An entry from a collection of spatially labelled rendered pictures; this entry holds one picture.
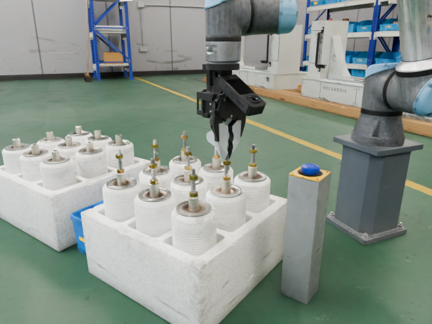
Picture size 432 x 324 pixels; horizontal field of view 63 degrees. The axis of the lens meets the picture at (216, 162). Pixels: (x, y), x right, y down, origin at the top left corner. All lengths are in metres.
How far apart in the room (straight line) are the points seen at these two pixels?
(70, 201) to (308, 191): 0.69
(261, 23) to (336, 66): 2.89
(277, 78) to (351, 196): 3.16
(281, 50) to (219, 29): 3.52
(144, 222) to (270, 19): 0.51
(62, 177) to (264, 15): 0.72
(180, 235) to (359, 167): 0.63
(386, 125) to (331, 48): 2.63
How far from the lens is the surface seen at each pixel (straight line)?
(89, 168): 1.18
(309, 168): 0.77
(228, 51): 0.74
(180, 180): 0.90
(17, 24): 7.13
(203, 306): 0.76
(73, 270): 1.07
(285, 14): 0.79
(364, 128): 1.13
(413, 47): 1.00
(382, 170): 1.13
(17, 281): 1.08
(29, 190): 1.18
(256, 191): 0.89
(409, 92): 1.02
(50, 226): 1.14
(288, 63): 4.31
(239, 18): 0.75
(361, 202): 1.16
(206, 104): 0.79
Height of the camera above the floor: 0.58
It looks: 18 degrees down
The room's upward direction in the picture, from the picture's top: straight up
